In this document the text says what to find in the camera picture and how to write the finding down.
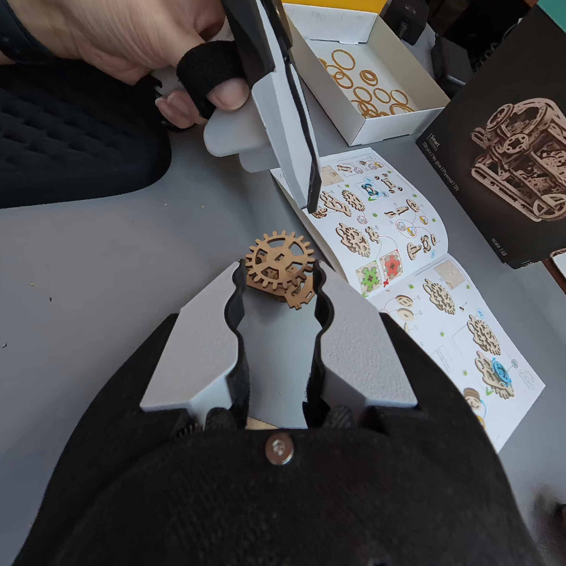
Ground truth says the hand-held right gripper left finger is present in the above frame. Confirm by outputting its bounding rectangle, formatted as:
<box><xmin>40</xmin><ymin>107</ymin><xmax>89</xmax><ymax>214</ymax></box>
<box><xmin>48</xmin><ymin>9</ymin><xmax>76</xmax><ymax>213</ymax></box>
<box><xmin>140</xmin><ymin>259</ymin><xmax>251</xmax><ymax>429</ymax></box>

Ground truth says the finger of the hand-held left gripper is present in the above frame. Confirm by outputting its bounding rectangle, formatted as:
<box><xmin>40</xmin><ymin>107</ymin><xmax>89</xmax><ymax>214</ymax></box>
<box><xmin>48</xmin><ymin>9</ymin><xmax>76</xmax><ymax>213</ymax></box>
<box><xmin>252</xmin><ymin>44</ymin><xmax>323</xmax><ymax>214</ymax></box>

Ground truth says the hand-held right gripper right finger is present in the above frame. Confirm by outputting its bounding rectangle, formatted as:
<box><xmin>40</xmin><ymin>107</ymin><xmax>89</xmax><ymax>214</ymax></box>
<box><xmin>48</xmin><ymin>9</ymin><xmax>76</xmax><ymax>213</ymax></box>
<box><xmin>305</xmin><ymin>259</ymin><xmax>419</xmax><ymax>429</ymax></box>

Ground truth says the wooden gear assembly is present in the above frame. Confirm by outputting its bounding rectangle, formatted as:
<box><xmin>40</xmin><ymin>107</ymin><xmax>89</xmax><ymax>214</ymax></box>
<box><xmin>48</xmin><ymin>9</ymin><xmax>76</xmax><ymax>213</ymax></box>
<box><xmin>244</xmin><ymin>230</ymin><xmax>318</xmax><ymax>310</ymax></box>

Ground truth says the grey desk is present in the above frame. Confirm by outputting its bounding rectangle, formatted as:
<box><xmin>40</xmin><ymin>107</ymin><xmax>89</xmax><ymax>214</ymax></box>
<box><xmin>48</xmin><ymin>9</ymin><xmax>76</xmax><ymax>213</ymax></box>
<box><xmin>0</xmin><ymin>80</ymin><xmax>566</xmax><ymax>566</ymax></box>

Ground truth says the dark equipment behind desk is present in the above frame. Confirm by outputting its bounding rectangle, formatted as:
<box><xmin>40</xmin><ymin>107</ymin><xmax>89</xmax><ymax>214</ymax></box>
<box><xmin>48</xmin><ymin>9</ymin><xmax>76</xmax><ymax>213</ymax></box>
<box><xmin>379</xmin><ymin>0</ymin><xmax>538</xmax><ymax>100</ymax></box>

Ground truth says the person's left hand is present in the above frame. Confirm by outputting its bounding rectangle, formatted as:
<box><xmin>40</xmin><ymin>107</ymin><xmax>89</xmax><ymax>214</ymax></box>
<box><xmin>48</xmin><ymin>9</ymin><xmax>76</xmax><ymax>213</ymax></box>
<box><xmin>6</xmin><ymin>0</ymin><xmax>250</xmax><ymax>131</ymax></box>

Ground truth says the open instruction booklet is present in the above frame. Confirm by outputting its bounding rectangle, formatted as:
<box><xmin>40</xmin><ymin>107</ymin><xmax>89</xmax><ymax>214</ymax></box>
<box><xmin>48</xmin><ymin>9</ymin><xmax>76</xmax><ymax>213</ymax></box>
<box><xmin>270</xmin><ymin>147</ymin><xmax>547</xmax><ymax>454</ymax></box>

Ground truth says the yellow plastic bin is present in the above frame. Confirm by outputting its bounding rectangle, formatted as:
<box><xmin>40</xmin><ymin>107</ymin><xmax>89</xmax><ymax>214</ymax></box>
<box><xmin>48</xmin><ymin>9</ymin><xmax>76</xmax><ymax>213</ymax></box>
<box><xmin>281</xmin><ymin>0</ymin><xmax>389</xmax><ymax>15</ymax></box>

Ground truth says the white cardboard box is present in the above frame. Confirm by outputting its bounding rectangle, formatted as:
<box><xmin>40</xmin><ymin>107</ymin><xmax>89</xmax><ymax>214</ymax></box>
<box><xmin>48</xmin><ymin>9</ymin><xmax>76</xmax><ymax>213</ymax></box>
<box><xmin>283</xmin><ymin>2</ymin><xmax>451</xmax><ymax>147</ymax></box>

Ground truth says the black model kit box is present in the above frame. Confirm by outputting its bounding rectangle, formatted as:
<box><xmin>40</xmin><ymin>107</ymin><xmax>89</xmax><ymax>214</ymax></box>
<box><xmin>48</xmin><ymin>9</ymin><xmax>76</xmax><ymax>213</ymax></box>
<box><xmin>416</xmin><ymin>4</ymin><xmax>566</xmax><ymax>270</ymax></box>

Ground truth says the black wristband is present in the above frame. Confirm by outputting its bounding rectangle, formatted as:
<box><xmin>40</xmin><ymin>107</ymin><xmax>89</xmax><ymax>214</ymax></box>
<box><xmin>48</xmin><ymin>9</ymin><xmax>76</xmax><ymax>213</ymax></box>
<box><xmin>0</xmin><ymin>0</ymin><xmax>56</xmax><ymax>62</ymax></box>

